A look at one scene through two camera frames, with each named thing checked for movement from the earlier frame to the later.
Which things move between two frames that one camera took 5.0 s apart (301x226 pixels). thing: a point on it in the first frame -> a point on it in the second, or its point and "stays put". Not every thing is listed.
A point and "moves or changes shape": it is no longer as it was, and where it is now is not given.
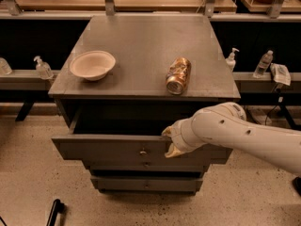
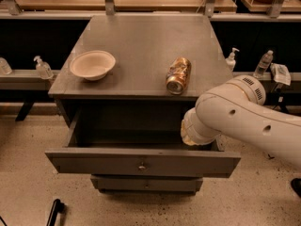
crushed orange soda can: x=178 y=75 stays put
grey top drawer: x=129 y=132 moves or changes shape
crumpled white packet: x=280 y=73 stays put
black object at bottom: x=56 y=208 stays put
